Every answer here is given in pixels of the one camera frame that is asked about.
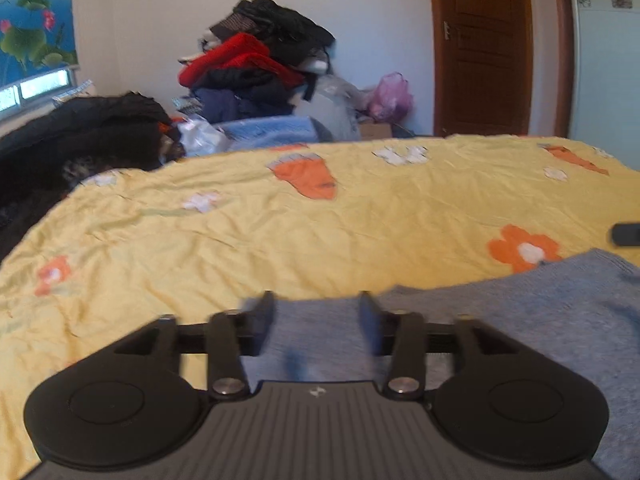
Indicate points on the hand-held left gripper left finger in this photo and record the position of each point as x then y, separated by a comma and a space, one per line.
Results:
260, 322

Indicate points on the brown wooden door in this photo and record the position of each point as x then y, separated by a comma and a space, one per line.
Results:
485, 50

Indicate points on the clear plastic bag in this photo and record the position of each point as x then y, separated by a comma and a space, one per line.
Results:
335, 107

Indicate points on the white plastic bag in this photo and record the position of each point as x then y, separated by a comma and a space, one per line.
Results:
200, 137

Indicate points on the grey knit sweater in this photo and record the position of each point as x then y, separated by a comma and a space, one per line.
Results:
500, 320

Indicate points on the window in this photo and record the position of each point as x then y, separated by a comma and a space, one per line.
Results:
42, 87

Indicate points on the cardboard box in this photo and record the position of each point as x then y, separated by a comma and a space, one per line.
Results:
375, 131

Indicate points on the yellow flower print blanket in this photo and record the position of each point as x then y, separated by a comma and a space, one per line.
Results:
300, 245

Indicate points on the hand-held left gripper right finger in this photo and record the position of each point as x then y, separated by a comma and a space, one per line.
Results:
371, 322

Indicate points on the navy clothes pile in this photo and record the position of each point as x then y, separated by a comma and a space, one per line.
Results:
240, 97

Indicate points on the lotus wall poster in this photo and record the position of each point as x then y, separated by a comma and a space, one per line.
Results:
30, 15

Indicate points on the red garment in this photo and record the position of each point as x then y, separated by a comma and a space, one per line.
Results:
235, 57

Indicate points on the light blue blanket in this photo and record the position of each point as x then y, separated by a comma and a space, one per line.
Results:
270, 132

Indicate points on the black jacket pile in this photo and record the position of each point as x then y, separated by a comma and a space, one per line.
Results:
75, 135

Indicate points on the pink plastic bag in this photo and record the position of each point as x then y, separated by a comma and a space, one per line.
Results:
390, 97

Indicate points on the black clothes pile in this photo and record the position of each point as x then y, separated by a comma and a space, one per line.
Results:
280, 25

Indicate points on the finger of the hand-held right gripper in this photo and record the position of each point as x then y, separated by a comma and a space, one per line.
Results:
627, 234

